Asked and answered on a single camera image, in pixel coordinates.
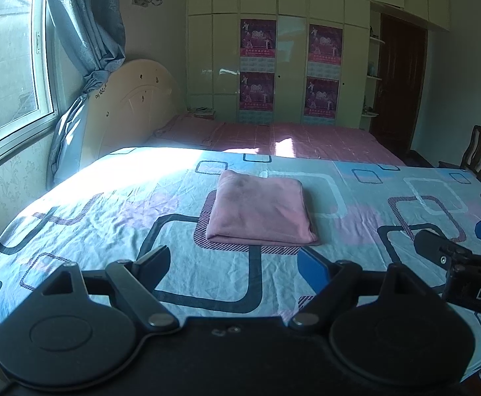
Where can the cream wardrobe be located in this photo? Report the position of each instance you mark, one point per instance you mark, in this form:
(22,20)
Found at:
(290,0)

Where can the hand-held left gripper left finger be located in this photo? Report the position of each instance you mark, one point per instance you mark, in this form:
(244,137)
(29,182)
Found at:
(153,266)

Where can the blue patterned bed sheet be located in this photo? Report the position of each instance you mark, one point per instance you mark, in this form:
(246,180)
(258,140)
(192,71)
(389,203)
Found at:
(120,198)

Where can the pink pillow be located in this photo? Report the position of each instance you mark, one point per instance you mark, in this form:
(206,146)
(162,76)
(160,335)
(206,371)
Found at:
(186,130)

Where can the pink checked bed sheet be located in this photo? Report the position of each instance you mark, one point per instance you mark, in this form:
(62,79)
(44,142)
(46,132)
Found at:
(327,140)

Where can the purple wall poster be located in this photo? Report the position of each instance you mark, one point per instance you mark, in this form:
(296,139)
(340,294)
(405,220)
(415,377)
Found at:
(257,39)
(325,45)
(322,99)
(257,93)

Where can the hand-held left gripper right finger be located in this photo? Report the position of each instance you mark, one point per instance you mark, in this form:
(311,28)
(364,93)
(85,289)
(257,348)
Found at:
(312,268)

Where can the window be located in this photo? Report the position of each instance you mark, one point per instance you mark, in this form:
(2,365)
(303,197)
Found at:
(9,70)

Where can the stack of books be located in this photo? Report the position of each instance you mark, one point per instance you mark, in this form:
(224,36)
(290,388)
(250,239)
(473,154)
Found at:
(202,111)

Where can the blue curtain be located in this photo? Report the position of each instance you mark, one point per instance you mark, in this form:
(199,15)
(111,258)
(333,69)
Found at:
(87,20)

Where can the white corner shelf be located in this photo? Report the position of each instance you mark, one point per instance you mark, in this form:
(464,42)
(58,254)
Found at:
(373,76)

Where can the cream headboard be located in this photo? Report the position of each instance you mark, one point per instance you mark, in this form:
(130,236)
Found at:
(137,103)

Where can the wooden chair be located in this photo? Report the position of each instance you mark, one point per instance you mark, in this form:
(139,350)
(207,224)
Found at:
(477,148)

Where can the pink sweater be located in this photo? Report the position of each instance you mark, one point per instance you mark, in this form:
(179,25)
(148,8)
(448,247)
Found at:
(261,210)

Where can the brown door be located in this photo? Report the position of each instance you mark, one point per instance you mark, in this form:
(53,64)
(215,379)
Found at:
(401,82)

